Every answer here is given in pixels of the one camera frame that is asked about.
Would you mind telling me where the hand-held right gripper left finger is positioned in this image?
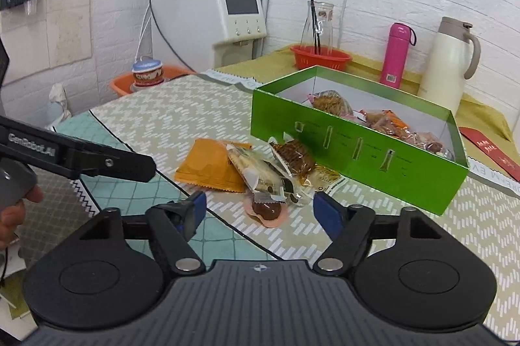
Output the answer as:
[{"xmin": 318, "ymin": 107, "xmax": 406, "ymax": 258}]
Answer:
[{"xmin": 79, "ymin": 191, "xmax": 206, "ymax": 275}]

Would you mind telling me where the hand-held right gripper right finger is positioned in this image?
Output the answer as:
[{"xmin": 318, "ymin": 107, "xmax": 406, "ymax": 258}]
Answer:
[{"xmin": 313, "ymin": 192, "xmax": 441, "ymax": 275}]

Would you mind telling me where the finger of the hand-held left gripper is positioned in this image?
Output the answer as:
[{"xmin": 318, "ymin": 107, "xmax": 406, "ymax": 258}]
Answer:
[{"xmin": 67, "ymin": 145, "xmax": 157, "ymax": 184}]

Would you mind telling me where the green cardboard box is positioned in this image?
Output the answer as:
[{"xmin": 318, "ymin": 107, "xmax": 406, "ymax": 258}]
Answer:
[{"xmin": 250, "ymin": 65, "xmax": 470, "ymax": 216}]

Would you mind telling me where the pink-edged snack packet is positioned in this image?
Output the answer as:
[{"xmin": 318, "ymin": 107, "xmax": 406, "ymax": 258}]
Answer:
[{"xmin": 244, "ymin": 195, "xmax": 290, "ymax": 229}]

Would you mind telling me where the pale yellow snack packet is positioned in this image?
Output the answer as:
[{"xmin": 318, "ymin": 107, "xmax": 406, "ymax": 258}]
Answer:
[{"xmin": 225, "ymin": 144, "xmax": 286, "ymax": 205}]

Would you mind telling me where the brown noodle snack packet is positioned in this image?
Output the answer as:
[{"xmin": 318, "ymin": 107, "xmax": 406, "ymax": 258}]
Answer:
[{"xmin": 308, "ymin": 89, "xmax": 355, "ymax": 120}]

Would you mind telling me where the orange clear snack packet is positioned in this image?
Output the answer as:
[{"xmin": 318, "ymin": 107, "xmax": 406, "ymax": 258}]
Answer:
[{"xmin": 361, "ymin": 109, "xmax": 412, "ymax": 138}]

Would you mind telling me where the clear packet of brown snacks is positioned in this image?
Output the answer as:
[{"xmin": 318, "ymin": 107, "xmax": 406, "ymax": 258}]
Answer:
[{"xmin": 409, "ymin": 132, "xmax": 455, "ymax": 160}]

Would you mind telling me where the person's left hand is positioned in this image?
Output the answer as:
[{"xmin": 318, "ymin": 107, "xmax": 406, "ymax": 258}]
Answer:
[{"xmin": 0, "ymin": 185, "xmax": 45, "ymax": 250}]

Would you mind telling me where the teal patterned mat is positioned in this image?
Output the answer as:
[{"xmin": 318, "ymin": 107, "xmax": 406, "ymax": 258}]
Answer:
[{"xmin": 52, "ymin": 112, "xmax": 282, "ymax": 262}]

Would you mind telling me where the white plastic bag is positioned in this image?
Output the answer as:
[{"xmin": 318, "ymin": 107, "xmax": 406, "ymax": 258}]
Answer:
[{"xmin": 48, "ymin": 83, "xmax": 72, "ymax": 128}]

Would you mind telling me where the beige chevron table mat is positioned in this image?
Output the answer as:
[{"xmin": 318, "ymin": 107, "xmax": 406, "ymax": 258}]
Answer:
[{"xmin": 89, "ymin": 73, "xmax": 520, "ymax": 340}]

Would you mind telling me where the orange plastic basin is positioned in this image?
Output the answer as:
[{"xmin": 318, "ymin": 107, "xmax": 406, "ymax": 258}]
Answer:
[{"xmin": 108, "ymin": 65, "xmax": 196, "ymax": 99}]

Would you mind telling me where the blue lidded tub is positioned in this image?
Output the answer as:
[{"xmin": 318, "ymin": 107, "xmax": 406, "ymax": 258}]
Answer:
[{"xmin": 130, "ymin": 56, "xmax": 165, "ymax": 88}]

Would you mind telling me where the red plastic basket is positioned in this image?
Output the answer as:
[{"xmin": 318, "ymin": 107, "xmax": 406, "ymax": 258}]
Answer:
[{"xmin": 290, "ymin": 45, "xmax": 353, "ymax": 71}]

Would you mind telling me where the white water dispenser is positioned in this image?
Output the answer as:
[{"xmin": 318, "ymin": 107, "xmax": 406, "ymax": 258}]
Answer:
[{"xmin": 149, "ymin": 0, "xmax": 269, "ymax": 73}]

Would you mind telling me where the pink thermos bottle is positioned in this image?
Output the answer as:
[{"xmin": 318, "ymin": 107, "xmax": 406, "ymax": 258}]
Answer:
[{"xmin": 379, "ymin": 22, "xmax": 417, "ymax": 87}]

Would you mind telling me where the red envelope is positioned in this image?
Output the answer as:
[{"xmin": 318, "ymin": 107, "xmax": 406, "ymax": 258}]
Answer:
[{"xmin": 459, "ymin": 126, "xmax": 520, "ymax": 182}]

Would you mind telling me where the yellow tablecloth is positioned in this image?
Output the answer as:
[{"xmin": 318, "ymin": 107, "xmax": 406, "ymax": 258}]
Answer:
[{"xmin": 214, "ymin": 43, "xmax": 515, "ymax": 140}]

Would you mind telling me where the cream thermal jug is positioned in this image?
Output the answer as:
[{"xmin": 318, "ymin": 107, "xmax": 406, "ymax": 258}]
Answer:
[{"xmin": 418, "ymin": 16, "xmax": 482, "ymax": 113}]

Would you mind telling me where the glass carafe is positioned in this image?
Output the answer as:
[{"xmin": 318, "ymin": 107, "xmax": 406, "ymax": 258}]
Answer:
[{"xmin": 300, "ymin": 1, "xmax": 335, "ymax": 55}]

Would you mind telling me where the black straw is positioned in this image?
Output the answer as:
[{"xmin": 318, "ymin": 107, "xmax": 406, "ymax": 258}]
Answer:
[{"xmin": 309, "ymin": 0, "xmax": 322, "ymax": 55}]

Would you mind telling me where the white wall board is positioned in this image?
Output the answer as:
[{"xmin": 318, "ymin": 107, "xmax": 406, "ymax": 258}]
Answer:
[{"xmin": 42, "ymin": 0, "xmax": 97, "ymax": 69}]

